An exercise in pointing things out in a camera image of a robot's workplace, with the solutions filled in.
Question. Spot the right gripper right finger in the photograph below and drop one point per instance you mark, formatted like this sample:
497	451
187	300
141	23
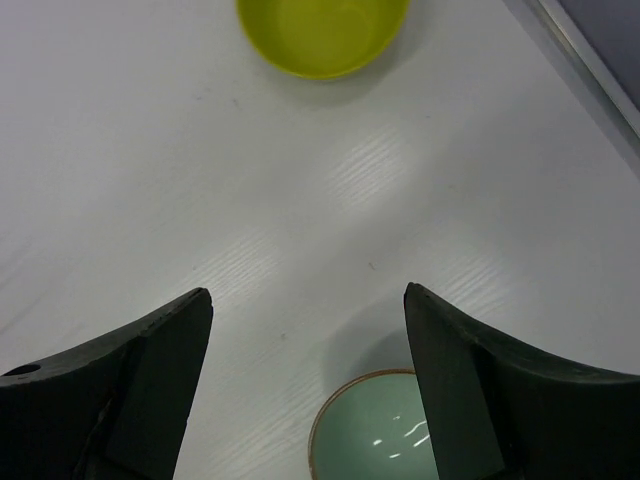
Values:
499	408

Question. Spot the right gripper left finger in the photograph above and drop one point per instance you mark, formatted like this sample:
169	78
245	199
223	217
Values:
115	407

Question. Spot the celadon green bowl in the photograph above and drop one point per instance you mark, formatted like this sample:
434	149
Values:
373	427

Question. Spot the yellow-green plastic bowl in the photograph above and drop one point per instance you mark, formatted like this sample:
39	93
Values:
321	39

